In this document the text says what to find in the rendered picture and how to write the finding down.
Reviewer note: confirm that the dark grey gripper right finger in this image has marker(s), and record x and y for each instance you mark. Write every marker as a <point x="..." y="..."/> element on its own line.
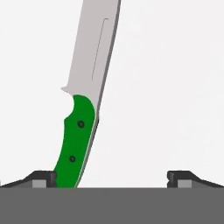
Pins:
<point x="182" y="178"/>

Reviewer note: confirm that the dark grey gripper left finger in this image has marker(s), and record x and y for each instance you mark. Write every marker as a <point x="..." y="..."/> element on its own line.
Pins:
<point x="40" y="178"/>

